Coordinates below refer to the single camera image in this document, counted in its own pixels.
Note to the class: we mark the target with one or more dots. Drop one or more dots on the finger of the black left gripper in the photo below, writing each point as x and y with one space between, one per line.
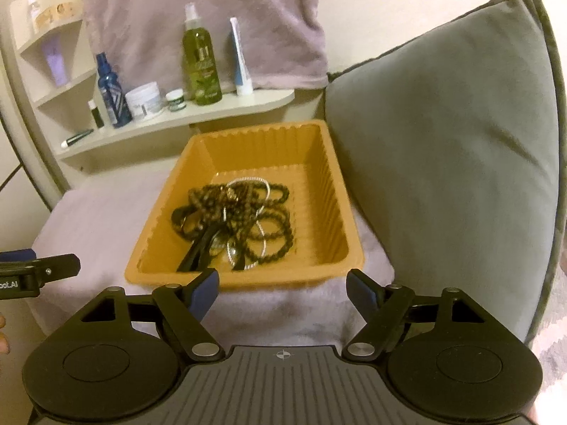
23 274

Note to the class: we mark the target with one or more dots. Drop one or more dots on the black strap watch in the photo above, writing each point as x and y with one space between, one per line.
207 242

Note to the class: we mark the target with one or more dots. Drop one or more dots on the small black white bottle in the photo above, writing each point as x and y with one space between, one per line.
96 114

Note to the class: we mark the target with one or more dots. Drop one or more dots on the blue spray bottle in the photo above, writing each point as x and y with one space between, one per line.
112 93

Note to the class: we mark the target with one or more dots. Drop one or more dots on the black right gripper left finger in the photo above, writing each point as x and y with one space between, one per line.
180 312

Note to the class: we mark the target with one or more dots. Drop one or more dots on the grey-green cushion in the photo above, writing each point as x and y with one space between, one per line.
453 145

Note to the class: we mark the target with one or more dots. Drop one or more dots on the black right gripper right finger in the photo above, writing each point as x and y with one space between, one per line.
383 310

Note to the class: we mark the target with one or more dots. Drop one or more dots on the mauve fleece blanket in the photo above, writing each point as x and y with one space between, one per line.
283 42

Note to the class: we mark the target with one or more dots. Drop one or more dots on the person's left hand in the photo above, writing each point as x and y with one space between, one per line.
4 342

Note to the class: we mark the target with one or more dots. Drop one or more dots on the small green-label jar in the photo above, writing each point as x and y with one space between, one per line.
175 99

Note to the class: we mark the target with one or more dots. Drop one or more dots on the white tube bottle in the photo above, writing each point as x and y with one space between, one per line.
34 9

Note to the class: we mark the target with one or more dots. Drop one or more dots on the brown wooden bead mala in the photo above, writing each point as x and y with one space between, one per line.
236 205

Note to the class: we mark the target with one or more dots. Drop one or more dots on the small cardboard box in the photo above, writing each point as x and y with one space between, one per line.
57 13

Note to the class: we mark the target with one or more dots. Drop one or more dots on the purple tube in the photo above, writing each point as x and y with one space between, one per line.
52 51

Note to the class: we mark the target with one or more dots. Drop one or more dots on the white blue tube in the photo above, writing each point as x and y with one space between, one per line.
243 81

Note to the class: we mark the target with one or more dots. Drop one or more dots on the black pen tube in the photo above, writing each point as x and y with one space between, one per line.
74 139

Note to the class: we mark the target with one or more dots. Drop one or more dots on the green olive spray bottle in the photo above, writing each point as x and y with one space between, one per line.
200 60

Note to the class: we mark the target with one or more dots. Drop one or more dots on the orange plastic tray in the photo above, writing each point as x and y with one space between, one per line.
266 206

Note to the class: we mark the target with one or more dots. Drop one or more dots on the white cream jar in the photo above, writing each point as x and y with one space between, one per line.
145 102

